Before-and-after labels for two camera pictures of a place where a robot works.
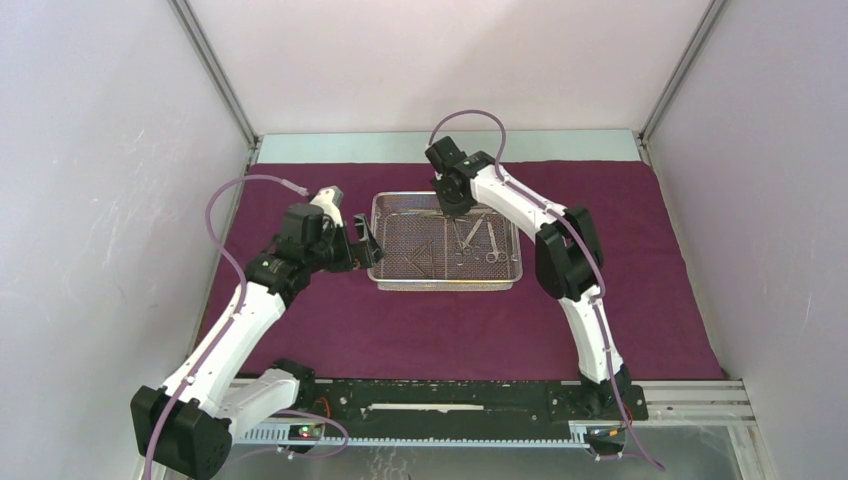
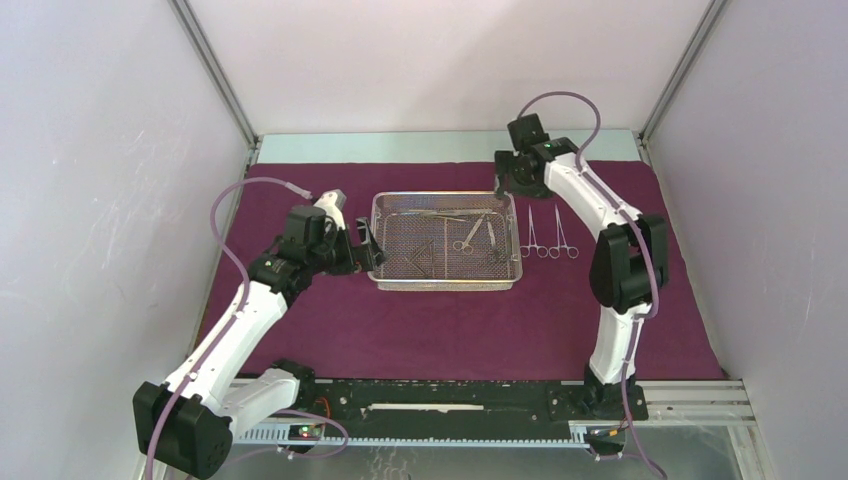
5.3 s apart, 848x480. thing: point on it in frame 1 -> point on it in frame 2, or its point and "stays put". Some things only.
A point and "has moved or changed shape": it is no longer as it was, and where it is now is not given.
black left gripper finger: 376,252 stays put
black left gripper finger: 368,231 stays put
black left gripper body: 334,253 stays put
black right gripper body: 453,204 -> 525,186
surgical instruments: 464,249 has moved or changed shape
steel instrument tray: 425,249 stays put
